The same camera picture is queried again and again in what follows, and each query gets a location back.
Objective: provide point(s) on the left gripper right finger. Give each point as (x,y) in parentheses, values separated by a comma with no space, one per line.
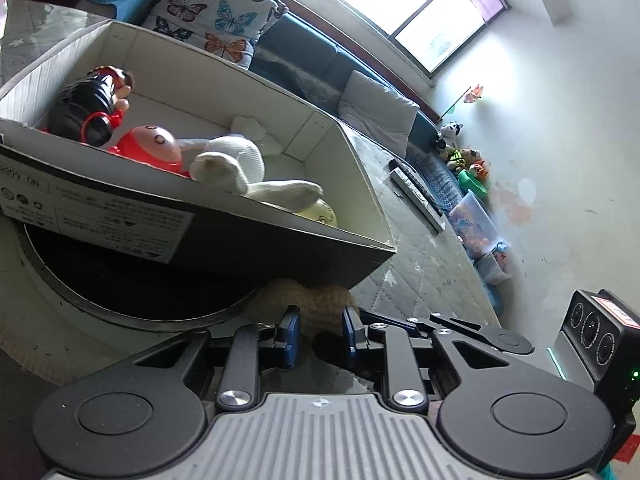
(365,349)

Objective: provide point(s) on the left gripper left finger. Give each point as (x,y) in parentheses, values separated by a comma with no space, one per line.
(277,342)

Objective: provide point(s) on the brown spotted plush toy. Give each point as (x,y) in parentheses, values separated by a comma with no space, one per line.
(320,307)

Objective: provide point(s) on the white plush rabbit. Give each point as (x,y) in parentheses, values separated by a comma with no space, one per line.
(234,163)

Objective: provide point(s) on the red round tumbler toy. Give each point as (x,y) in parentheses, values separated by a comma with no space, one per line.
(153,146)

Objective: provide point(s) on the black-haired red doll figurine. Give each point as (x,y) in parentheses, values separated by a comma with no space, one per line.
(89,109)

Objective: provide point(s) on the clear plastic toy bin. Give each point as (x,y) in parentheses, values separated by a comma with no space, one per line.
(483,243)

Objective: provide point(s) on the white remote control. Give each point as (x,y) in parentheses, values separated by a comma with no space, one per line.
(417,195)

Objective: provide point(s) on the green plush toys pile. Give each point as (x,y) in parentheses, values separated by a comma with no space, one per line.
(469,168)

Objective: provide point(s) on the round grey tray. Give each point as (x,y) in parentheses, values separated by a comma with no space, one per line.
(69,308)

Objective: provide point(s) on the panda plush toy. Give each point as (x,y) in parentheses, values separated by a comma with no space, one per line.
(448,134)

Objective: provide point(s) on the grey plain cushion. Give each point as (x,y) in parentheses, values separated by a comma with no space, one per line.
(378,111)

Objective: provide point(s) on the white cardboard box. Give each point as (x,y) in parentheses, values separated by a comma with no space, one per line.
(89,194)

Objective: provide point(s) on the blue sofa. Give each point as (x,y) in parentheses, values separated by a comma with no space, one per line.
(310,60)

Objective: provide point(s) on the butterfly print pillow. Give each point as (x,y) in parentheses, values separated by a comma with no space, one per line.
(229,29)

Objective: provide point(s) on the black camera box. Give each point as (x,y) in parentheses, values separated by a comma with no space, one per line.
(597,347)

